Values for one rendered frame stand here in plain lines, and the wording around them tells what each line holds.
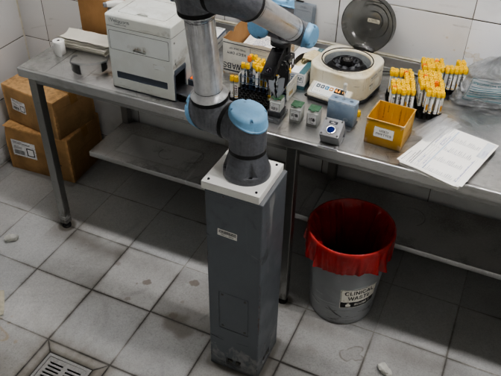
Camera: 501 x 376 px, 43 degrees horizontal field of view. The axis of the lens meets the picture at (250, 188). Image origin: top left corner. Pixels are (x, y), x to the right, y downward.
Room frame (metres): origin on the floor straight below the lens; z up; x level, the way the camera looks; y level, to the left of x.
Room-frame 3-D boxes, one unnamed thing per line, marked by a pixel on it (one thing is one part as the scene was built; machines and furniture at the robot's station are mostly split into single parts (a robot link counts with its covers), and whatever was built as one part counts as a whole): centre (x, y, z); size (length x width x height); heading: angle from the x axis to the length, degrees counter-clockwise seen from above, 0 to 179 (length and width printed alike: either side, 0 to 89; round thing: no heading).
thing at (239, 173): (1.58, 0.01, 0.95); 0.15 x 0.15 x 0.10
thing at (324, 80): (2.17, -0.35, 0.94); 0.30 x 0.24 x 0.12; 147
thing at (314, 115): (1.91, -0.22, 0.91); 0.05 x 0.04 x 0.07; 156
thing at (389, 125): (1.83, -0.47, 0.93); 0.13 x 0.13 x 0.10; 62
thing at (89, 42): (2.49, 0.71, 0.90); 0.25 x 0.11 x 0.05; 66
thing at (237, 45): (2.37, -0.04, 0.95); 0.29 x 0.25 x 0.15; 156
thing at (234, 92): (2.06, 0.01, 0.93); 0.17 x 0.09 x 0.11; 67
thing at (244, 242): (1.58, 0.01, 0.44); 0.20 x 0.20 x 0.87; 66
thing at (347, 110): (1.92, -0.32, 0.92); 0.10 x 0.07 x 0.10; 61
